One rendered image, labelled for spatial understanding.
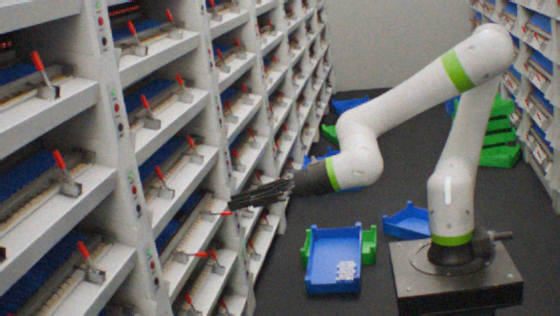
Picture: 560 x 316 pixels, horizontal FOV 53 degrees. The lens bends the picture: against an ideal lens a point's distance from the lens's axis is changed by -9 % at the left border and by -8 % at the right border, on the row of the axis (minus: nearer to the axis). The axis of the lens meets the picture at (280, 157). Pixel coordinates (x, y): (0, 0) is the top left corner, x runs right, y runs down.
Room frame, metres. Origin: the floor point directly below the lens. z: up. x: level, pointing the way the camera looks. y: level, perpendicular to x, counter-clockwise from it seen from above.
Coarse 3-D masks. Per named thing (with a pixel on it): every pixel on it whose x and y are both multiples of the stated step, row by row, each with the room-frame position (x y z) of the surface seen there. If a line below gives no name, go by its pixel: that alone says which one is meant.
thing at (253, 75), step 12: (252, 0) 2.62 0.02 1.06; (252, 12) 2.58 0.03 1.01; (252, 24) 2.55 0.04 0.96; (228, 36) 2.57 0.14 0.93; (240, 36) 2.56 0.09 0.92; (252, 36) 2.55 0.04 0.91; (252, 72) 2.56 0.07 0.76; (264, 84) 2.61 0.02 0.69; (264, 96) 2.58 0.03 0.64; (264, 108) 2.55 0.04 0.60; (252, 120) 2.56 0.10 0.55; (264, 120) 2.55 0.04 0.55; (264, 156) 2.56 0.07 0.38; (276, 204) 2.55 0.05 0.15
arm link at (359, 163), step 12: (348, 144) 1.50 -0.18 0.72; (360, 144) 1.48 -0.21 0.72; (372, 144) 1.49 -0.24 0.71; (336, 156) 1.49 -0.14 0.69; (348, 156) 1.46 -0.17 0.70; (360, 156) 1.45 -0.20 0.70; (372, 156) 1.45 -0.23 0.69; (336, 168) 1.46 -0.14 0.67; (348, 168) 1.45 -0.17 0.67; (360, 168) 1.43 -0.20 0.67; (372, 168) 1.43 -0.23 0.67; (336, 180) 1.45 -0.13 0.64; (348, 180) 1.45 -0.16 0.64; (360, 180) 1.44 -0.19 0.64; (372, 180) 1.44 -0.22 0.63
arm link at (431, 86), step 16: (432, 64) 1.49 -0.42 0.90; (416, 80) 1.50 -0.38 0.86; (432, 80) 1.46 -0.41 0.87; (448, 80) 1.44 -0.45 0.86; (384, 96) 1.54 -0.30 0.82; (400, 96) 1.51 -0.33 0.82; (416, 96) 1.48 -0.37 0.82; (432, 96) 1.47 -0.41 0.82; (448, 96) 1.46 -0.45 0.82; (352, 112) 1.57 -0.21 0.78; (368, 112) 1.54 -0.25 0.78; (384, 112) 1.52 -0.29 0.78; (400, 112) 1.50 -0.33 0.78; (416, 112) 1.50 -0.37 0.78; (336, 128) 1.59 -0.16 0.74; (352, 128) 1.53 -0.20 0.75; (368, 128) 1.53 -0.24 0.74; (384, 128) 1.53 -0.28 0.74
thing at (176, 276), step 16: (208, 192) 1.86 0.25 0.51; (224, 192) 1.86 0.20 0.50; (208, 208) 1.79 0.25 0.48; (224, 208) 1.81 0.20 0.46; (208, 224) 1.69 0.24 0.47; (192, 240) 1.57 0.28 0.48; (208, 240) 1.64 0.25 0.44; (192, 256) 1.49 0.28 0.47; (176, 272) 1.39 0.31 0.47; (176, 288) 1.34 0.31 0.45
